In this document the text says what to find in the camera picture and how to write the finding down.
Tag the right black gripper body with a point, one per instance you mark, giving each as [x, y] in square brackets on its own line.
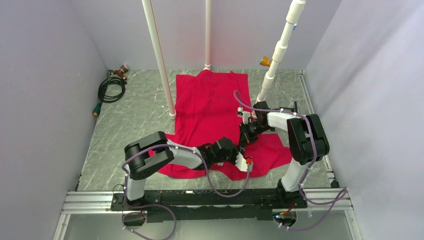
[250, 131]

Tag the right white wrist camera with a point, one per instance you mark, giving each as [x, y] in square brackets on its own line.
[244, 115]

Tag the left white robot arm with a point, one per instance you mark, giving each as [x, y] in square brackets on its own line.
[150, 154]

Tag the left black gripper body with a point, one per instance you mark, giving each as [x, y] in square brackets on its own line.
[230, 157]

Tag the orange yellow knob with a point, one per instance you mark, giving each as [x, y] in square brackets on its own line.
[265, 61]

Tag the middle white PVC pole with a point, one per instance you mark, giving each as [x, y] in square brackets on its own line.
[207, 42]

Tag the red t-shirt garment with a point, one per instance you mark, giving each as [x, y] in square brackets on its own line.
[206, 111]

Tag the small black bracket stand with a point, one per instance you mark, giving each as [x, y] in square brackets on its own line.
[294, 109]

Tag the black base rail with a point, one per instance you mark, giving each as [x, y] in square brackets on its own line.
[166, 205]

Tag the left white PVC pole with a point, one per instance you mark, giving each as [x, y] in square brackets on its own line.
[155, 40]

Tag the right white jointed PVC pole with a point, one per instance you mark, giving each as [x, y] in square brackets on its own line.
[295, 9]

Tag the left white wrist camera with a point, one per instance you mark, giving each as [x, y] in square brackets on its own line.
[244, 163]

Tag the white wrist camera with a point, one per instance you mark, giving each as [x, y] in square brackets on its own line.
[244, 115]
[244, 163]

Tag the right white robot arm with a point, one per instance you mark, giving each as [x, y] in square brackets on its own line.
[307, 143]

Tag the brown clamp tool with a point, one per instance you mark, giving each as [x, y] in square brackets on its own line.
[121, 72]

